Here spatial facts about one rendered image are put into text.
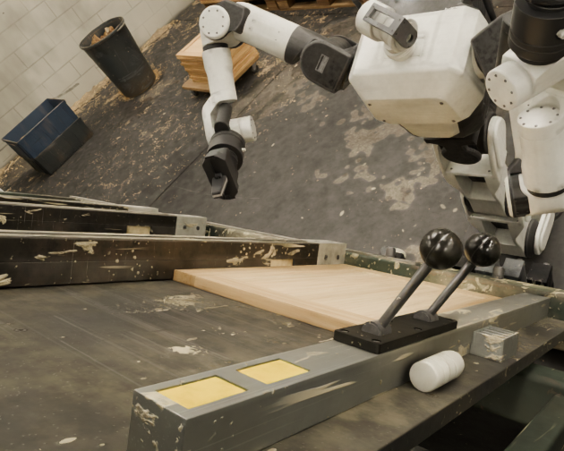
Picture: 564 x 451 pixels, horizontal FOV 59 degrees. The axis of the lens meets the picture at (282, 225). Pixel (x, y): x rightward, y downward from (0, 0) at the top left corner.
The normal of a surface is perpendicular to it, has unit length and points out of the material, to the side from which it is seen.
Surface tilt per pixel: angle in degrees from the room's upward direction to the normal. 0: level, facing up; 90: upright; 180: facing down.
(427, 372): 38
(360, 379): 90
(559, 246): 0
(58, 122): 90
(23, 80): 90
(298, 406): 90
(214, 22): 50
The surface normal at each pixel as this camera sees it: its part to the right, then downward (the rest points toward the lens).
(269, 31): -0.29, 0.15
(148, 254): 0.77, 0.14
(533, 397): -0.62, -0.04
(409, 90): -0.61, 0.46
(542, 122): -0.38, -0.73
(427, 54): -0.57, -0.29
